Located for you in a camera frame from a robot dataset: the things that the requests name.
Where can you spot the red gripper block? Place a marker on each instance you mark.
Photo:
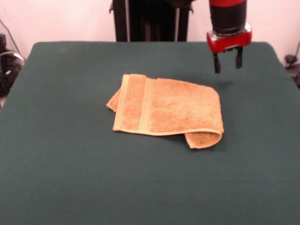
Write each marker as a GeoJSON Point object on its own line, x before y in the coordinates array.
{"type": "Point", "coordinates": [229, 42]}

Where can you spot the tan terry towel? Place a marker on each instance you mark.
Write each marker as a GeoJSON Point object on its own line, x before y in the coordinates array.
{"type": "Point", "coordinates": [175, 110]}

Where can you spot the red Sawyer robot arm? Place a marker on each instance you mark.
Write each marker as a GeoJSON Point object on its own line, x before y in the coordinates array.
{"type": "Point", "coordinates": [228, 16]}

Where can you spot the dark grey stand base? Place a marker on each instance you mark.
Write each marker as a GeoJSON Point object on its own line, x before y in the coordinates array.
{"type": "Point", "coordinates": [291, 68]}
{"type": "Point", "coordinates": [8, 70]}

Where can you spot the dark green table cloth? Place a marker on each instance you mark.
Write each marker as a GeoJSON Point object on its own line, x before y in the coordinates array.
{"type": "Point", "coordinates": [70, 164]}

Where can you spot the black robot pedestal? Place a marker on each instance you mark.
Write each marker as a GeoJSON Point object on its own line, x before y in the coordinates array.
{"type": "Point", "coordinates": [150, 23]}

